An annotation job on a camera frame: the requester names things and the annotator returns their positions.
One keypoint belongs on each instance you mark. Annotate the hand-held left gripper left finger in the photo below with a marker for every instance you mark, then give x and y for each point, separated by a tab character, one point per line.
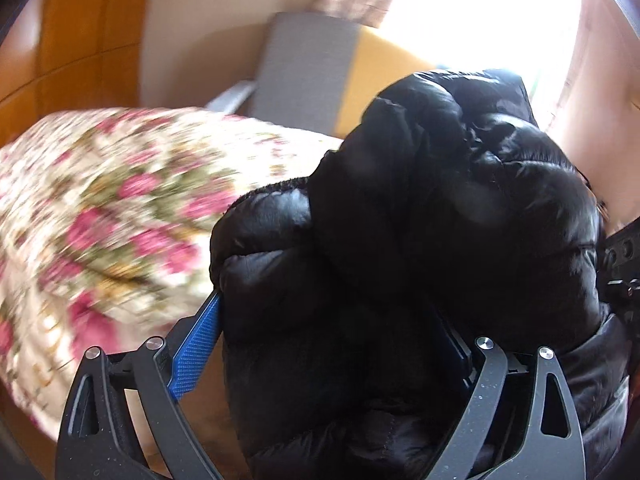
197	350

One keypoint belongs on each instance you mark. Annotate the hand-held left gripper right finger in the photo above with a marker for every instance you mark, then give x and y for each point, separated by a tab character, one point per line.
457	355

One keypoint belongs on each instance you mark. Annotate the black puffer jacket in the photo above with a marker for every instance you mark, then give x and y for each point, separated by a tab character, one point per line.
425	210

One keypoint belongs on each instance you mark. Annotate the floral blanket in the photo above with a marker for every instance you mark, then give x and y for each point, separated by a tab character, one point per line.
125	200

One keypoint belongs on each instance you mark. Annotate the bright window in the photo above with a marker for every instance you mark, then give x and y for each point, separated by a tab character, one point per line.
480	15

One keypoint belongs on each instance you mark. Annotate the grey and yellow headboard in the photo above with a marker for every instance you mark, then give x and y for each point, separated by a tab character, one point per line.
310	65

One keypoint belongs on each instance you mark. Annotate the orange wooden wardrobe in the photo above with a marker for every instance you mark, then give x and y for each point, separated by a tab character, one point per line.
70	35

